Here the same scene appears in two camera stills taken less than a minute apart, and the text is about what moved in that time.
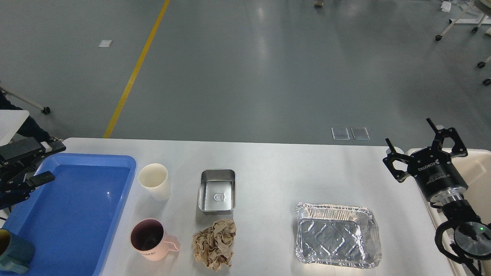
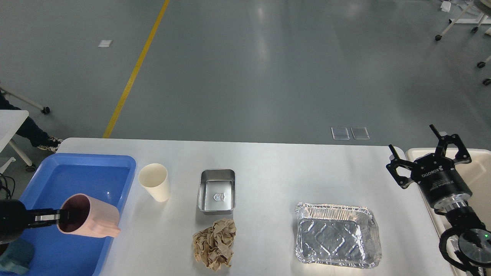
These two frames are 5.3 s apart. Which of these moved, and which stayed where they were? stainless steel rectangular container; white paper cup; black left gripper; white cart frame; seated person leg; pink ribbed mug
Moved: black left gripper; pink ribbed mug
Stayed: stainless steel rectangular container; white paper cup; seated person leg; white cart frame
